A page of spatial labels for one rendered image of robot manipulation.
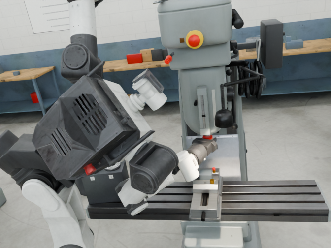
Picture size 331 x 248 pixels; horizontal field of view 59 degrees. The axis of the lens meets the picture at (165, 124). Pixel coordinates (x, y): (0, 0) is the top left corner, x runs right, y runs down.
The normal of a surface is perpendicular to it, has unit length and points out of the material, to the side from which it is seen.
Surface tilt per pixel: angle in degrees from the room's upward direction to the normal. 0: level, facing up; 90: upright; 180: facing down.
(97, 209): 90
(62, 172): 74
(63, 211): 90
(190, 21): 90
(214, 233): 0
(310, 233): 0
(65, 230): 90
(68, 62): 63
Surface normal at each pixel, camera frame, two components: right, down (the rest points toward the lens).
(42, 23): -0.16, 0.42
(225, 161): -0.21, -0.33
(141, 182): -0.50, 0.46
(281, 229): -0.13, -0.91
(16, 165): 0.07, 0.40
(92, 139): -0.25, -0.01
